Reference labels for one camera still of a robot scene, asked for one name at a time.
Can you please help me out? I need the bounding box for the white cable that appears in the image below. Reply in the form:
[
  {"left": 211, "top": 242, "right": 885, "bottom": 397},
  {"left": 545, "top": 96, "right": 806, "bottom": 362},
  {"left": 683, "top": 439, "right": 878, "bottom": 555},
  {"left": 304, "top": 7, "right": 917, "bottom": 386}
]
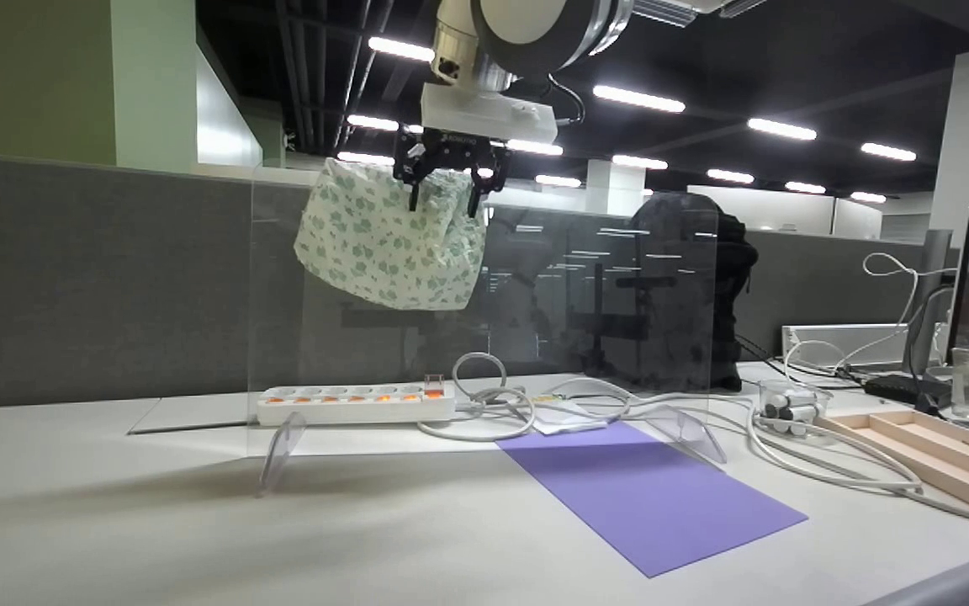
[{"left": 415, "top": 346, "right": 969, "bottom": 536}]

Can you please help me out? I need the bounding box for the black office chair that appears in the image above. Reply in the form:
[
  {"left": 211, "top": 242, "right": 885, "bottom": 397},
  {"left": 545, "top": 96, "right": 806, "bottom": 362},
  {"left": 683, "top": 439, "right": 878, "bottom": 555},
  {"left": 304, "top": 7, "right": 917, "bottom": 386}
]
[{"left": 586, "top": 193, "right": 758, "bottom": 395}]

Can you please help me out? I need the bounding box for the patterned white cloth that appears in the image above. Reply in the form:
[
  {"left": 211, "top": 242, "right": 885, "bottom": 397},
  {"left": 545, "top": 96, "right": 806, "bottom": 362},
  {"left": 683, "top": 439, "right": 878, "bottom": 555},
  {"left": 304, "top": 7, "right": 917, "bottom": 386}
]
[{"left": 292, "top": 160, "right": 485, "bottom": 315}]

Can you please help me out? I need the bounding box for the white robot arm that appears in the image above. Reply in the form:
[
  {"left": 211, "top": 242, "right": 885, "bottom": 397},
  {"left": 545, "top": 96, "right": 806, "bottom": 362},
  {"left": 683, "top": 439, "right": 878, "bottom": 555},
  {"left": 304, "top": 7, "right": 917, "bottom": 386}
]
[{"left": 394, "top": 0, "right": 763, "bottom": 207}]

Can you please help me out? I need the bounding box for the white plug adapter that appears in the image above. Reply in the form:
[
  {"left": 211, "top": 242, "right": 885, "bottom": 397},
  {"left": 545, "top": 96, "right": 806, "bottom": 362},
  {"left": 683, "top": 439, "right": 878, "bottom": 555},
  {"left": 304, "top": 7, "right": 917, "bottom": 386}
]
[{"left": 754, "top": 386, "right": 820, "bottom": 439}]

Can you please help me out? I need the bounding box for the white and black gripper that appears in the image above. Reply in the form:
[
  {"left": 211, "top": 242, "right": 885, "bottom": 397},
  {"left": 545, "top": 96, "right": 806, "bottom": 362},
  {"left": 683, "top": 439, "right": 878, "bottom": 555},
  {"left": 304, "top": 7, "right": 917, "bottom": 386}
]
[{"left": 394, "top": 85, "right": 559, "bottom": 220}]

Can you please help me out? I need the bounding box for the white power strip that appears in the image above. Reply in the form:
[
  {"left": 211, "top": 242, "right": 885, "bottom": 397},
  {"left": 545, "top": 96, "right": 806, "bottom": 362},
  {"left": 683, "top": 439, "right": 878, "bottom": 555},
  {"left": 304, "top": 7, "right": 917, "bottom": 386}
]
[{"left": 255, "top": 383, "right": 455, "bottom": 428}]

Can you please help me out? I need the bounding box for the white box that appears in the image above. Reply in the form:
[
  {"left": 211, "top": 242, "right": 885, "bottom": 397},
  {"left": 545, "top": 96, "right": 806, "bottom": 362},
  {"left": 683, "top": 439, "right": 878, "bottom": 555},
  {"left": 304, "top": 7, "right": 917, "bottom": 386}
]
[{"left": 779, "top": 325, "right": 909, "bottom": 375}]

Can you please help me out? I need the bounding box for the purple paper sheet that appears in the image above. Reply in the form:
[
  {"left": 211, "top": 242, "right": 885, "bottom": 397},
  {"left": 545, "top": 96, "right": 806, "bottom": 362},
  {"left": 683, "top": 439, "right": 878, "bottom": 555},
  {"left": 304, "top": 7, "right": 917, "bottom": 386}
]
[{"left": 501, "top": 426, "right": 805, "bottom": 581}]

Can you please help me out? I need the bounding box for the wooden tray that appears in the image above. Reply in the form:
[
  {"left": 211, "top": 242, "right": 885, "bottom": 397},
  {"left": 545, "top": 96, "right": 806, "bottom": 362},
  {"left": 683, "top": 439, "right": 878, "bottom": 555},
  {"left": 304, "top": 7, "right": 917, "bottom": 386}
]
[{"left": 831, "top": 411, "right": 969, "bottom": 504}]

